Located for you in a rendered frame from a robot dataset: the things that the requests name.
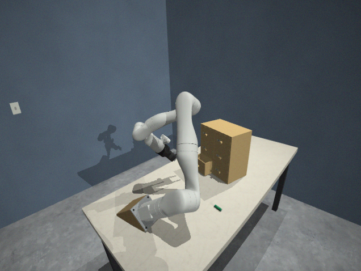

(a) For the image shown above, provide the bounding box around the wooden drawer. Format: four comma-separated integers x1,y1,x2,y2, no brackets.
198,153,213,176
214,147,230,169
215,132,231,153
213,161,228,183
202,140,214,159
202,125,215,145

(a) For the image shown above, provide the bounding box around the small wooden chest of drawers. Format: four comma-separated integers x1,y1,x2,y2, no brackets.
200,119,252,184

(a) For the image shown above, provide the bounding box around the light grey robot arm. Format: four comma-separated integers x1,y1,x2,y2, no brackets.
132,92,201,222

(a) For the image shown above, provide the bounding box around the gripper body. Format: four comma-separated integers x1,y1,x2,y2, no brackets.
151,134,177,162

